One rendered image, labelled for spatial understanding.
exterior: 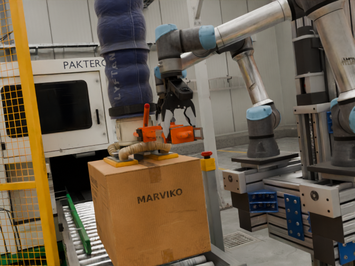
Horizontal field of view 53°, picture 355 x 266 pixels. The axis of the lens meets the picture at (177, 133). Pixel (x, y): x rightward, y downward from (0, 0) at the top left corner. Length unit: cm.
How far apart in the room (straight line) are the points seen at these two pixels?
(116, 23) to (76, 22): 909
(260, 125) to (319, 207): 55
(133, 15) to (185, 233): 99
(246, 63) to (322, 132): 55
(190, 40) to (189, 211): 71
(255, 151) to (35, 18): 942
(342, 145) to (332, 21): 41
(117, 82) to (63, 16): 914
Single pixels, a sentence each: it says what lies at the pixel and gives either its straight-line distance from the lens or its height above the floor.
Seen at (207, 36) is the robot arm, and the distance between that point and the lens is 115.
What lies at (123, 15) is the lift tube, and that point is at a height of 175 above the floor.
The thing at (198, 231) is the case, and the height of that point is 78.
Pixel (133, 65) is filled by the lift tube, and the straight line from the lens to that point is 165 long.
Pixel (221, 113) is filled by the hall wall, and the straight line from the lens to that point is 1196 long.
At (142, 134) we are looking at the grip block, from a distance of 144.
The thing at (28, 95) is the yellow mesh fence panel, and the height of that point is 148.
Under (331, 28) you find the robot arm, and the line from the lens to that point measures 118.
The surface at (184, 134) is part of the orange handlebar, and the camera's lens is 110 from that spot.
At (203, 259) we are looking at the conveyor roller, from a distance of 190.
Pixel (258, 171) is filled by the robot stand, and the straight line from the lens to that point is 164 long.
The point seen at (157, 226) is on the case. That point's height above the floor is 85.
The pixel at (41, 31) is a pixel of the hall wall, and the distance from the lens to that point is 1056.
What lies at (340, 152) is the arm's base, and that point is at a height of 108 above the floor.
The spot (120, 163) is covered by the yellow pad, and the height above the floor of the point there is 110.
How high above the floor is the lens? 128
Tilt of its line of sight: 3 degrees down
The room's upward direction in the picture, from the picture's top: 7 degrees counter-clockwise
